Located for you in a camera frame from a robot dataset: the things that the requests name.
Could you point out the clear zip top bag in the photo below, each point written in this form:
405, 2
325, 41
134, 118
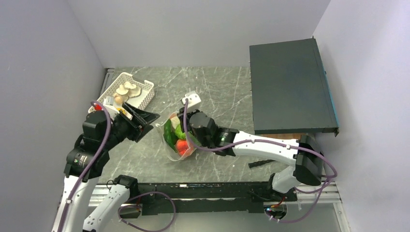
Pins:
170, 153

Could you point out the white mushroom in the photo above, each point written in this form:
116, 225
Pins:
134, 92
121, 93

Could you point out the white perforated plastic basket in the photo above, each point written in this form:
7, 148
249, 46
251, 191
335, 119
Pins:
140, 102

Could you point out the dark green metal box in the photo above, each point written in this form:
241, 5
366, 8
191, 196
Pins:
290, 90

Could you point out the black tool on table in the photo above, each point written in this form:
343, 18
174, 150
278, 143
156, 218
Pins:
259, 163

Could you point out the green chili pepper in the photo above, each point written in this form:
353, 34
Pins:
169, 136

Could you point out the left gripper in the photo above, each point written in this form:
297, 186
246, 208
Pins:
141, 117

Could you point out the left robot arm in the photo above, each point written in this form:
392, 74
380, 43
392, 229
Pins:
85, 163

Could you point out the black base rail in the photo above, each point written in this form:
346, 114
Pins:
252, 197

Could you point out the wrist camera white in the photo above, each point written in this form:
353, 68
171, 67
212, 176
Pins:
194, 101
112, 107

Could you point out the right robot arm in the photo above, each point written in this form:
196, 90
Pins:
304, 162

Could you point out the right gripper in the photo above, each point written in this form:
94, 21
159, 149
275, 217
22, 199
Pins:
181, 115

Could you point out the green lettuce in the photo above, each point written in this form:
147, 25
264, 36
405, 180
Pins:
176, 125

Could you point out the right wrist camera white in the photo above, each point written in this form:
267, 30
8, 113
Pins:
194, 101

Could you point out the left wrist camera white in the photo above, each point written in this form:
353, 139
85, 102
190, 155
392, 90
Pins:
112, 107

